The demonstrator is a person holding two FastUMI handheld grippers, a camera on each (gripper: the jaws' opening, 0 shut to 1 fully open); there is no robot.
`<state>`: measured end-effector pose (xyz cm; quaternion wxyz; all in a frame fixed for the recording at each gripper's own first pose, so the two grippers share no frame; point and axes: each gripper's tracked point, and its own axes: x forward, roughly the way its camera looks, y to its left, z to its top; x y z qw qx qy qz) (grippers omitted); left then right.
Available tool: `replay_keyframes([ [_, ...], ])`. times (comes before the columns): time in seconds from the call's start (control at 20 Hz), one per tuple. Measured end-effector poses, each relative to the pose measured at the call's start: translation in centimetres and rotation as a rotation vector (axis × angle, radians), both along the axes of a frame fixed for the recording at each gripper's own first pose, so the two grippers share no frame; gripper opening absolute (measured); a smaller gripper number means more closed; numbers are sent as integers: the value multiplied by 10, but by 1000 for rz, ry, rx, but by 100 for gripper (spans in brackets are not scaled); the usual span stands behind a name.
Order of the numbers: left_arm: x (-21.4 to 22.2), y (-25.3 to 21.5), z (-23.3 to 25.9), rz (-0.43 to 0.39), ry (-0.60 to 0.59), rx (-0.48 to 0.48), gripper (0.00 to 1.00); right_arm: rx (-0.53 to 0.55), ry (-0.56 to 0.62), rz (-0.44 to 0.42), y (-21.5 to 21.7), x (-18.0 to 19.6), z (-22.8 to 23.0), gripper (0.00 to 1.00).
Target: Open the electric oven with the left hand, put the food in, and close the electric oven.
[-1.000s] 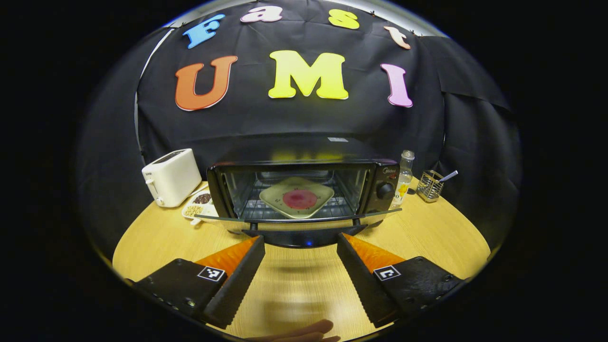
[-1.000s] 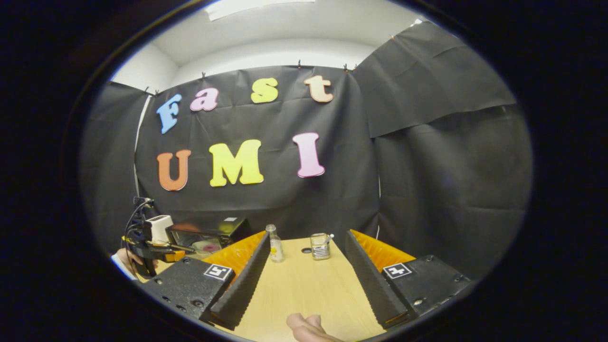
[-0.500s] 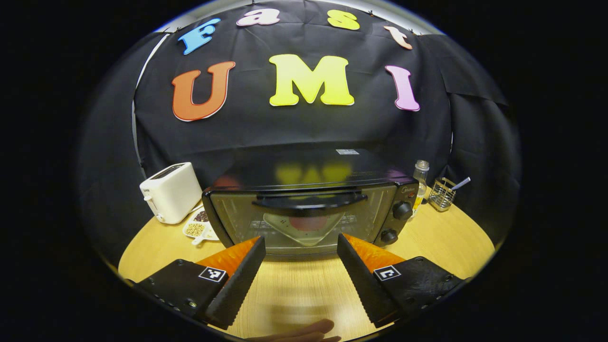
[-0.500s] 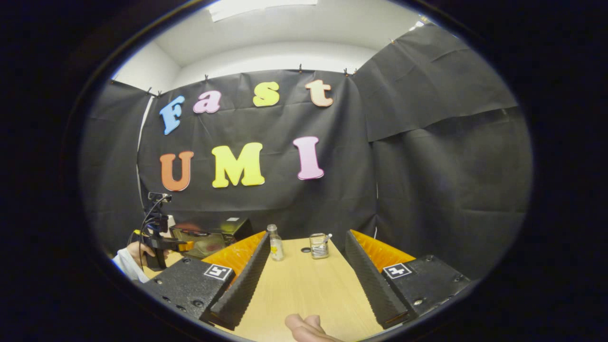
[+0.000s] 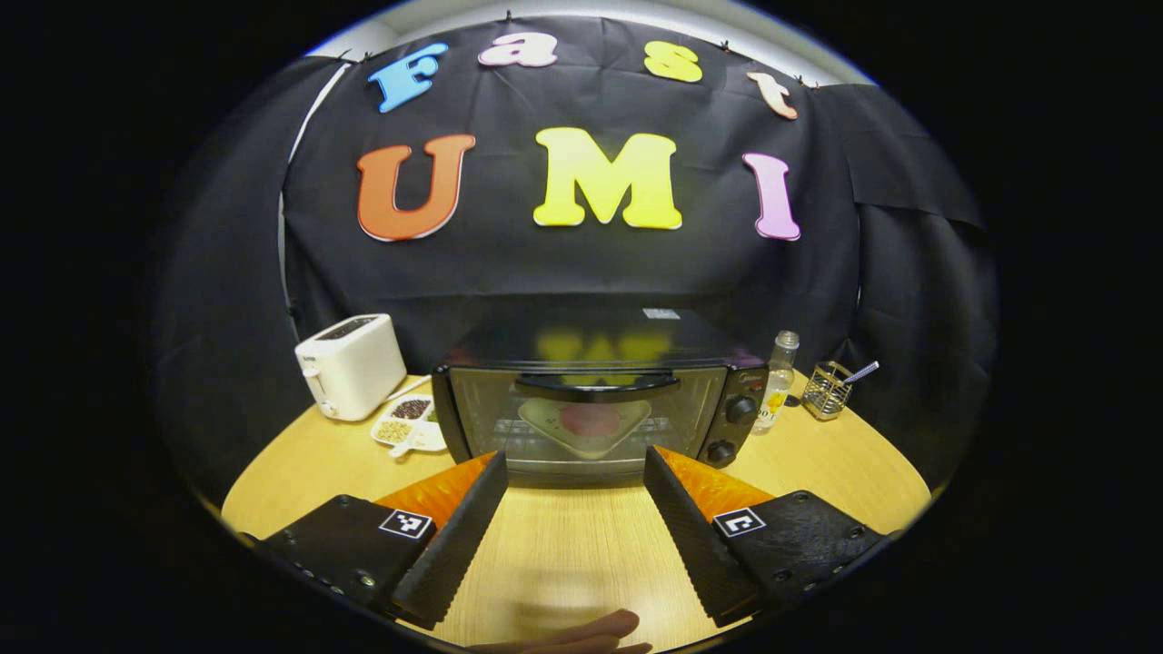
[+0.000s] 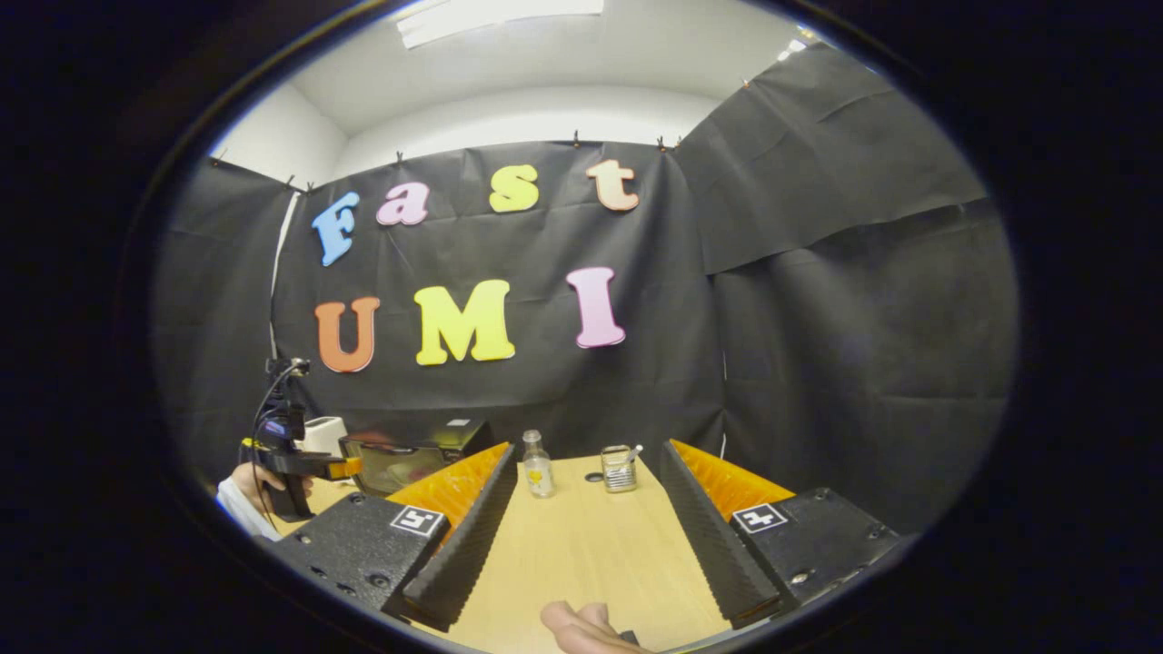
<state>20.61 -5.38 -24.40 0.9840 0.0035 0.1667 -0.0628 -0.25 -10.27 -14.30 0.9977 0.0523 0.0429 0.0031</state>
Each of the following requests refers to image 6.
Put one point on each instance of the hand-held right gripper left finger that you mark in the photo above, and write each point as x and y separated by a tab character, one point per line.
463	549

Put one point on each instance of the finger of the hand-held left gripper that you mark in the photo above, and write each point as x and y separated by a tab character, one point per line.
318	466

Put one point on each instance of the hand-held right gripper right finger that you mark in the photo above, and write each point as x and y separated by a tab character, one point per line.
713	549

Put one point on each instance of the black electric oven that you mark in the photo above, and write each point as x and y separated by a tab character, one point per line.
409	459

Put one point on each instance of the white toaster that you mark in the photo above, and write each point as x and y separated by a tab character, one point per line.
325	434

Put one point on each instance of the clear glass bottle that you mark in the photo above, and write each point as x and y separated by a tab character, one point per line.
538	472

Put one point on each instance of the black backdrop cloth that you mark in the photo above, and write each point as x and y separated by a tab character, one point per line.
818	345

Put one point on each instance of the row of black cloth clips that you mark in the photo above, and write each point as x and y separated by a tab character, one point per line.
576	138

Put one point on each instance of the small ceiling light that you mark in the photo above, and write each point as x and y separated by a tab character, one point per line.
792	50

